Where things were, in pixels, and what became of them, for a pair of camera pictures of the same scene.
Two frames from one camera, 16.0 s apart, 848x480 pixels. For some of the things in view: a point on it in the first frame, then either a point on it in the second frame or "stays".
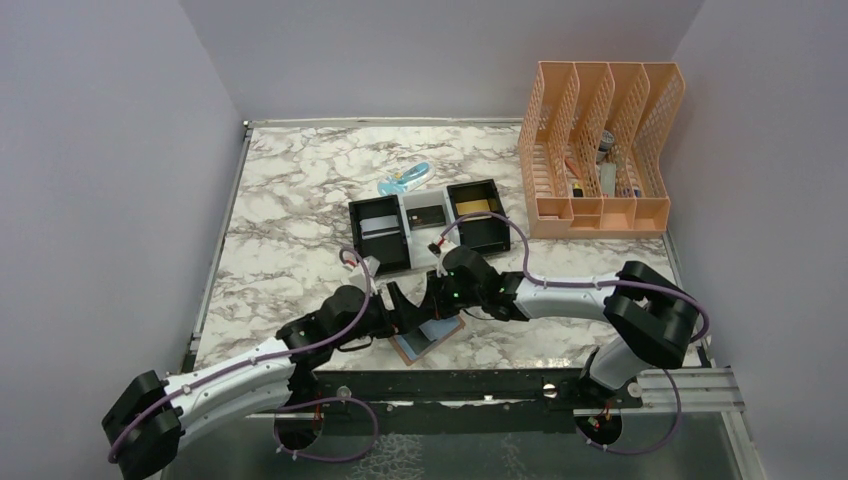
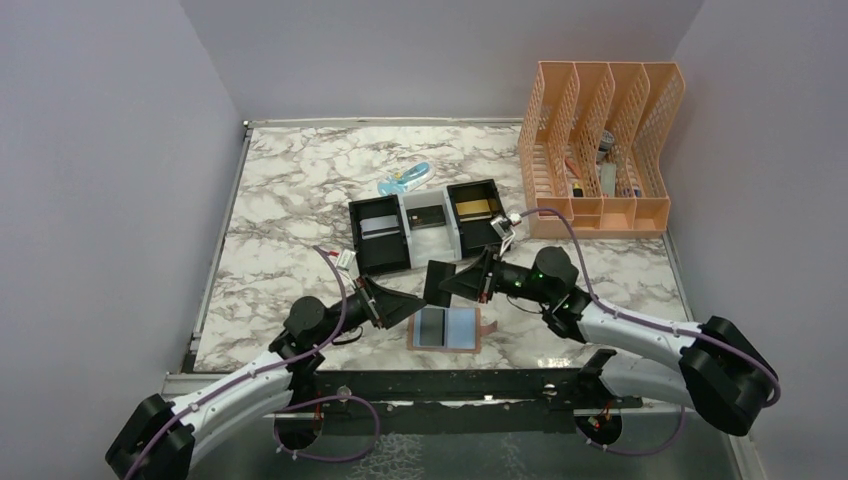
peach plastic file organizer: x=591 y=149 stays
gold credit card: x=473 y=207 stays
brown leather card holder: x=412 y=345 → x=462 y=331
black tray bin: x=378 y=232 stays
